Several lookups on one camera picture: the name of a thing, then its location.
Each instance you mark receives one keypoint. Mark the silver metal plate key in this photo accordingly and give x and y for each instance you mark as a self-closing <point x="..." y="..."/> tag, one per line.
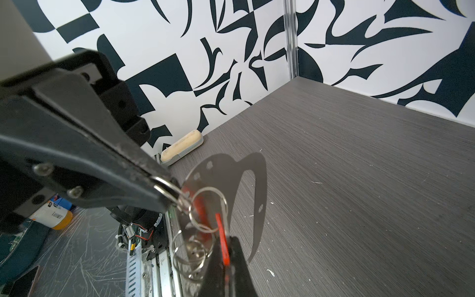
<point x="243" y="184"/>

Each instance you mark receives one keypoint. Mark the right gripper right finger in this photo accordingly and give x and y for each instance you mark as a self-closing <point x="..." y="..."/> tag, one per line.
<point x="239" y="281"/>

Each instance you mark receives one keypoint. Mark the white slotted cable duct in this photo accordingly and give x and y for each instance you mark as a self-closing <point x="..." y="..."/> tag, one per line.
<point x="134" y="273"/>

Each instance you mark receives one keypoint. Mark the orange juice bottle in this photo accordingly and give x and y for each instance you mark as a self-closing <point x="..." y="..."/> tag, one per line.
<point x="53" y="216"/>

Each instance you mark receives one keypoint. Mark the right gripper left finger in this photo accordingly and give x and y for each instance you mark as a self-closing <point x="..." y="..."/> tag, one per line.
<point x="216" y="281"/>

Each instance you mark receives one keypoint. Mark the teal plastic tray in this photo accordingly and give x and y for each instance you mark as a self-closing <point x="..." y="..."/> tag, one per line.
<point x="19" y="251"/>

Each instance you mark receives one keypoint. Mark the red key tag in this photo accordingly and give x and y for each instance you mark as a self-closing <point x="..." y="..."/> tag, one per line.
<point x="208" y="214"/>

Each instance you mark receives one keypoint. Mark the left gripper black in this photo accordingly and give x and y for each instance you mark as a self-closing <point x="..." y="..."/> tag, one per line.
<point x="72" y="128"/>

